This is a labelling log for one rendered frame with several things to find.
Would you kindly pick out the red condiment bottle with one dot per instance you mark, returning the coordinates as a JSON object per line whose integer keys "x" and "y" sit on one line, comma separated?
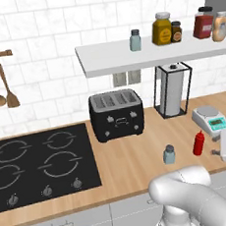
{"x": 199, "y": 143}

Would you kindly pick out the yellow jar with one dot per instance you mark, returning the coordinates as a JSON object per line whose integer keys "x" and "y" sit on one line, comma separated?
{"x": 161, "y": 30}

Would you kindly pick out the wooden spatula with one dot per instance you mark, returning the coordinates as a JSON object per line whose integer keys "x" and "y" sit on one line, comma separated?
{"x": 12, "y": 99}

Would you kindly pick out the red jar black lid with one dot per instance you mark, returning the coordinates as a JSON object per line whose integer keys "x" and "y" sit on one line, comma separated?
{"x": 203, "y": 24}

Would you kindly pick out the white paper towel roll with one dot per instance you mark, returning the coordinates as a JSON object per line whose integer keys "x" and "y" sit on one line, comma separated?
{"x": 172, "y": 90}

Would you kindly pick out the white wall shelf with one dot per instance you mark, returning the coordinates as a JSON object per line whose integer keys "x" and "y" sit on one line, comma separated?
{"x": 119, "y": 60}

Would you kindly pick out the grey wall outlet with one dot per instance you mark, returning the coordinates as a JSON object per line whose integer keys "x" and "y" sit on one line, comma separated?
{"x": 119, "y": 79}
{"x": 134, "y": 76}

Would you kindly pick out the white kitchen scale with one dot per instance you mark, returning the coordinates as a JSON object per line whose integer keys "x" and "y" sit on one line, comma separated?
{"x": 208, "y": 116}

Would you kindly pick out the grey hob knob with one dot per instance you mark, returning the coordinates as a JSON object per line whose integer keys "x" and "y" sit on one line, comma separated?
{"x": 77, "y": 183}
{"x": 46, "y": 191}
{"x": 13, "y": 200}

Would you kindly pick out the black four-slot toaster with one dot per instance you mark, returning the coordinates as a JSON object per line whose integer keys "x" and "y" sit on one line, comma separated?
{"x": 117, "y": 119}

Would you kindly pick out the tan condiment bottle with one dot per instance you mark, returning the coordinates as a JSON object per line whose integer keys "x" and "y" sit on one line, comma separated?
{"x": 219, "y": 28}

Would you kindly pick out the small dark brown jar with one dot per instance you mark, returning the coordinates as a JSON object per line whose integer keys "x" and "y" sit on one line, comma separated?
{"x": 176, "y": 32}

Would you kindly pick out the black hob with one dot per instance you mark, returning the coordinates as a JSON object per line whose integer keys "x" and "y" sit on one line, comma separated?
{"x": 41, "y": 162}

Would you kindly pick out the pale blue shaker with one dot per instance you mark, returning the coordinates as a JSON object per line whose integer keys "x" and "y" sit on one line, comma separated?
{"x": 135, "y": 41}
{"x": 169, "y": 155}

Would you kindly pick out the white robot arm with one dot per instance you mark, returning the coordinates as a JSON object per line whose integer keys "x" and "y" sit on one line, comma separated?
{"x": 196, "y": 195}

